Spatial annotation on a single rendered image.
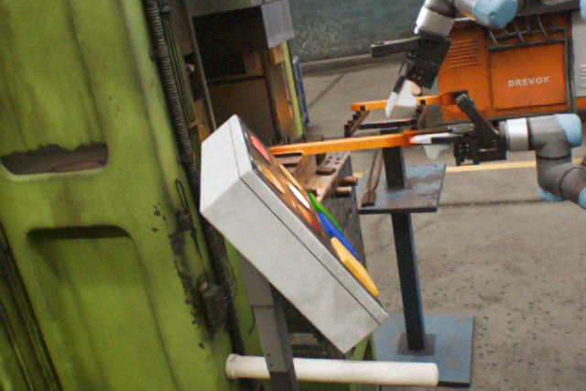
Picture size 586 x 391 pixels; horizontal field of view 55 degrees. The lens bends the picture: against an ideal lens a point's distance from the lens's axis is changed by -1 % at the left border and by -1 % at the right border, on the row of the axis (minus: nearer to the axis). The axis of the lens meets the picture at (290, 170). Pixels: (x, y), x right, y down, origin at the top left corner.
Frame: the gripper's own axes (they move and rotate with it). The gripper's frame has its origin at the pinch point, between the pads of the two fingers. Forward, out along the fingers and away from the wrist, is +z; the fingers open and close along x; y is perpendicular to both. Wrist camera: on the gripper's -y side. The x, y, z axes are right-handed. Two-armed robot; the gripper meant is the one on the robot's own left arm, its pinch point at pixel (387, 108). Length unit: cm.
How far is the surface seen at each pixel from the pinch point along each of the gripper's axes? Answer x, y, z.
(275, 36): -6.8, -29.6, -7.7
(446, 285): 99, 53, 94
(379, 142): -1.4, 1.3, 8.1
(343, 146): -1.4, -6.3, 12.5
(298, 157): -4.4, -15.3, 18.8
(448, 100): 64, 16, 8
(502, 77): 342, 67, 40
